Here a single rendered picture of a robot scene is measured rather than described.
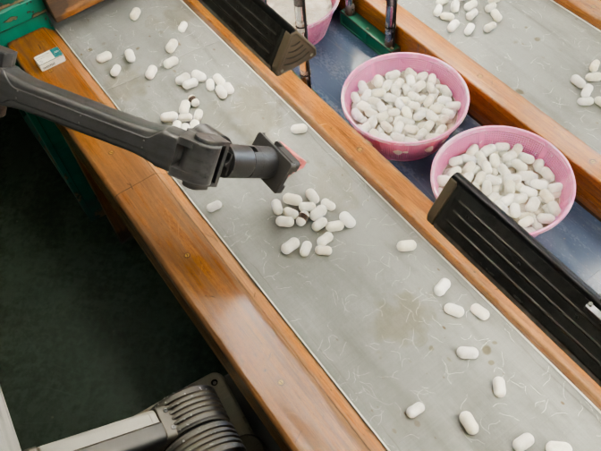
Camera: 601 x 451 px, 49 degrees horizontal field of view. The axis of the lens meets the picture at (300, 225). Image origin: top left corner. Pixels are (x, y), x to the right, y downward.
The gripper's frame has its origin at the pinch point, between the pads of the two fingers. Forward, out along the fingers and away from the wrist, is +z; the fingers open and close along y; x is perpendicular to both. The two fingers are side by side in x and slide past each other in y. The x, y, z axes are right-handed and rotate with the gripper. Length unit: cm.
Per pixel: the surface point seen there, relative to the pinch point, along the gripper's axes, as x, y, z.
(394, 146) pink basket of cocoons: -7.8, -3.7, 19.7
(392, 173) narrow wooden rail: -5.3, -9.5, 14.3
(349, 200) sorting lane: 2.6, -8.0, 8.6
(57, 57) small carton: 17, 63, -16
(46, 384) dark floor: 107, 39, -2
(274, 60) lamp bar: -18.2, 1.9, -17.4
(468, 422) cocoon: 9, -53, -3
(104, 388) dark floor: 99, 27, 8
